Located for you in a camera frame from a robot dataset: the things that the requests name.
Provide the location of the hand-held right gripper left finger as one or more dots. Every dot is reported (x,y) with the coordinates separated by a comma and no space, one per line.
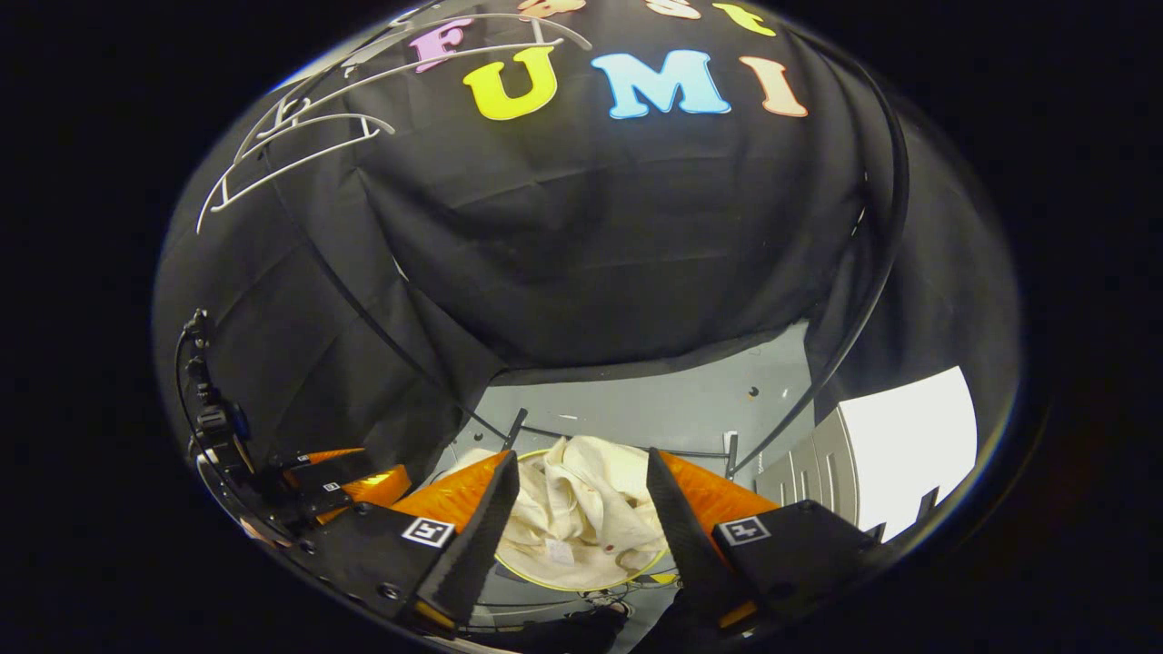
(477,536)

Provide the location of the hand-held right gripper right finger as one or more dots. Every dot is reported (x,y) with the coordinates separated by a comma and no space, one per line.
(681,536)

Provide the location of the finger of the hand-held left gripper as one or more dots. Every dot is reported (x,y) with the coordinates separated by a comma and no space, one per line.
(382,486)
(332,472)

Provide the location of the round mesh laundry hamper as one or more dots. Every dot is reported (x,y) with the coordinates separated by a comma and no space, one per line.
(545,577)

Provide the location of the cream button shirt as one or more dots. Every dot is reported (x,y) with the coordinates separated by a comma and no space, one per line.
(581,509)

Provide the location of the white plastic hanger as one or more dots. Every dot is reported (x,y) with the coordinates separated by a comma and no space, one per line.
(345,116)
(436,62)

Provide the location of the black clothes rack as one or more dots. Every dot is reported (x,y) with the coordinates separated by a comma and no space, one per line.
(895,227)

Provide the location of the grey ribbed panel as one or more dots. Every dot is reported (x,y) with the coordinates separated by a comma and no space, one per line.
(809,468)

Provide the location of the black backdrop cloth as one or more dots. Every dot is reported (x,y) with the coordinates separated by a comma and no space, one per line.
(591,227)

